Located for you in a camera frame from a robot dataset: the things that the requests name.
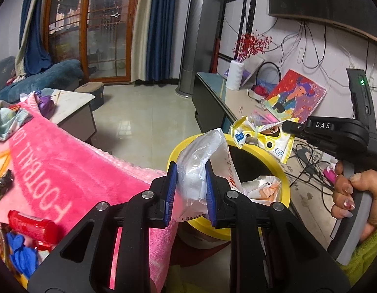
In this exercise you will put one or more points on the yellow-rimmed waste bin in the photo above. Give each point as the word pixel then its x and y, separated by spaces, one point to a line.
pixel 255 164

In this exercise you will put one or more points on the brown shiny wrapper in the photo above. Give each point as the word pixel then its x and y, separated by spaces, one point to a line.
pixel 0 235

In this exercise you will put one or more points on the yellow snack packet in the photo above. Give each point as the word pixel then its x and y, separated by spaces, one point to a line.
pixel 267 143

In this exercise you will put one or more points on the light blue printed quilt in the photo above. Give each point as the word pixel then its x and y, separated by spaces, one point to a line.
pixel 5 119

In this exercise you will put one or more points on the colourful portrait painting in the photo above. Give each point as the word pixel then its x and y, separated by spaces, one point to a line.
pixel 298 94

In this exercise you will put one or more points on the pink printed blanket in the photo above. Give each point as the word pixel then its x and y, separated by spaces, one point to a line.
pixel 69 174

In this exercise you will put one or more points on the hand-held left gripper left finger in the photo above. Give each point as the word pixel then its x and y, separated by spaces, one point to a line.
pixel 171 189

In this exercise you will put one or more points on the purple plastic bag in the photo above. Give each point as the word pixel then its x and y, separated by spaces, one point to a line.
pixel 45 105

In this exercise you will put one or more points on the person's right hand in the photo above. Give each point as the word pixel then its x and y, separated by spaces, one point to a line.
pixel 374 195

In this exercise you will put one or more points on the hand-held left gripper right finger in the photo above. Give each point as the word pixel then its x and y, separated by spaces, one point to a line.
pixel 209 195

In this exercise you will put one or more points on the clear bead organiser box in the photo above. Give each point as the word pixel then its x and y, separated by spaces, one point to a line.
pixel 264 118

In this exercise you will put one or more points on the white plastic bag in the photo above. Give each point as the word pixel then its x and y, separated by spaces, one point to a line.
pixel 194 158

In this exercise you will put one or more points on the green garment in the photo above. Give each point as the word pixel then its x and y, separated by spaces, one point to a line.
pixel 188 280

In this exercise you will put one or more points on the grey television cabinet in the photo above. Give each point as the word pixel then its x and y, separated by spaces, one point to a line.
pixel 212 103

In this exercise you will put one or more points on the dark candy wrapper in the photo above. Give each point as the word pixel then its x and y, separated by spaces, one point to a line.
pixel 4 186

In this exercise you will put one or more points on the white marble coffee table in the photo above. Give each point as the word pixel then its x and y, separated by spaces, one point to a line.
pixel 72 106

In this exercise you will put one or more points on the white ribbed vase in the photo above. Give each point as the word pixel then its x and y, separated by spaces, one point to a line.
pixel 234 76

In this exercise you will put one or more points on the pink charger plug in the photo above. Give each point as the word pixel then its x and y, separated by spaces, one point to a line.
pixel 331 174

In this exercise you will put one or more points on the orange and white wrapper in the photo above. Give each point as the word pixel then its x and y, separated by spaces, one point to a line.
pixel 261 189

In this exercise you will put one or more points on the blue crumpled glove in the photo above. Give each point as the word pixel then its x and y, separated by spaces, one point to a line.
pixel 22 253

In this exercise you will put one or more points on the grey padded stool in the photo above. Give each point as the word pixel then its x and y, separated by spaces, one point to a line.
pixel 90 93

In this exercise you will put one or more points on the black wall trim frames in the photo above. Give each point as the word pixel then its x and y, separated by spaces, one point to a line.
pixel 246 21

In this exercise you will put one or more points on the blue grey sofa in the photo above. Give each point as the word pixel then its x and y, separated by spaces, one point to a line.
pixel 48 76

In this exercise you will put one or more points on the red plastic bottle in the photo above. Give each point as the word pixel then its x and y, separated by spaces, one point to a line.
pixel 32 227

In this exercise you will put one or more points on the wooden sliding glass door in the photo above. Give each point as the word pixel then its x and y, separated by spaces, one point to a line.
pixel 109 36

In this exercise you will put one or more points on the red berry branches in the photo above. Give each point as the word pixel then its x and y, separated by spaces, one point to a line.
pixel 252 44

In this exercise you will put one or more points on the blue and beige curtain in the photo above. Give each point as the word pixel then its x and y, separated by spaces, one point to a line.
pixel 39 52
pixel 164 36

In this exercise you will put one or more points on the person's right forearm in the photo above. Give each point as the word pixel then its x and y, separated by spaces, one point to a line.
pixel 365 259

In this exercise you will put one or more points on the pink and white clothes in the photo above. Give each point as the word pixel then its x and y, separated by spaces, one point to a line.
pixel 16 79

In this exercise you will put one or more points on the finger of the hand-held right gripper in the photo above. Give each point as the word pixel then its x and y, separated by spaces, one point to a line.
pixel 318 146
pixel 295 127

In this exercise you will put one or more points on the grey tower air conditioner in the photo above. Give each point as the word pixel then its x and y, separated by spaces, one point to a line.
pixel 197 36

